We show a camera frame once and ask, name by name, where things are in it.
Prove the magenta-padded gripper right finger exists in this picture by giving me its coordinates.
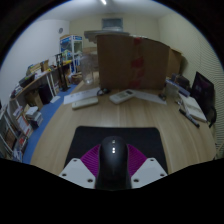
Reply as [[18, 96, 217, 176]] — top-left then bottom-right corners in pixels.
[[126, 143, 169, 190]]

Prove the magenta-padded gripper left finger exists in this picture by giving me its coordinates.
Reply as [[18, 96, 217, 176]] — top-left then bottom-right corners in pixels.
[[59, 143, 103, 190]]

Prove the black computer mouse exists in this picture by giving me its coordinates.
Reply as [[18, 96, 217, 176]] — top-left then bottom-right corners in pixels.
[[94, 135, 133, 192]]

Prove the black mouse pad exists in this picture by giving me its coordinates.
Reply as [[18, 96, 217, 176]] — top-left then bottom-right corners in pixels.
[[64, 125, 169, 175]]

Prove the black marker pen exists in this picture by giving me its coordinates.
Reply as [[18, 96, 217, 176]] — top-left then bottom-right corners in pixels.
[[178, 107, 201, 129]]

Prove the small white flat device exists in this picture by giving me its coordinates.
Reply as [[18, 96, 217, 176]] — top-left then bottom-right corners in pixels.
[[71, 96, 100, 111]]

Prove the shelf unit with books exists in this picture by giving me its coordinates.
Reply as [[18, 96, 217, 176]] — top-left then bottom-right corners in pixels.
[[0, 99, 45, 162]]

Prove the long white paper sheet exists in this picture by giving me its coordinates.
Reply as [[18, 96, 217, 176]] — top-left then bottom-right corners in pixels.
[[62, 86, 101, 106]]

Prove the white book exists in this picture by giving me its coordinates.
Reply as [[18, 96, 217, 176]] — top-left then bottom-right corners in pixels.
[[180, 94, 208, 123]]

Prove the white remote control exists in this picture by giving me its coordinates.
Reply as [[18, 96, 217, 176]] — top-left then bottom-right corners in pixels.
[[108, 88, 136, 105]]

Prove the clear plastic container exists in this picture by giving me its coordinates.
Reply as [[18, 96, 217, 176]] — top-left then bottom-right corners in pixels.
[[164, 80, 181, 100]]

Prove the blue book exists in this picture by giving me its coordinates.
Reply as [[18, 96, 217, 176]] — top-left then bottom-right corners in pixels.
[[168, 78, 192, 98]]

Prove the black office chair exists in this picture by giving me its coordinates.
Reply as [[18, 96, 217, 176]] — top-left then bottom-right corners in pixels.
[[191, 71, 218, 129]]

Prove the clear plastic jug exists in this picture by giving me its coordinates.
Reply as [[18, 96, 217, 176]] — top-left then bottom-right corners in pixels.
[[79, 53, 100, 86]]

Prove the large brown cardboard box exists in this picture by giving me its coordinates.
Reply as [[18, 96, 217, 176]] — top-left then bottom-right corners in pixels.
[[83, 29, 172, 91]]

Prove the small brown cardboard box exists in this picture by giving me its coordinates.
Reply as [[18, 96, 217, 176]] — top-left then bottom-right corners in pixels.
[[168, 48, 184, 80]]

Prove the blue white glass cabinet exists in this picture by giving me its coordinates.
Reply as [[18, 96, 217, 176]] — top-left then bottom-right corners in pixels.
[[59, 34, 84, 73]]

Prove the black cable bundle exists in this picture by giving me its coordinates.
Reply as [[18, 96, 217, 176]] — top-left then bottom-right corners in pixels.
[[96, 87, 111, 97]]

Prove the wall window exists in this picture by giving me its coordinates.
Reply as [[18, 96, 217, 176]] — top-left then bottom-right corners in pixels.
[[101, 17, 124, 31]]

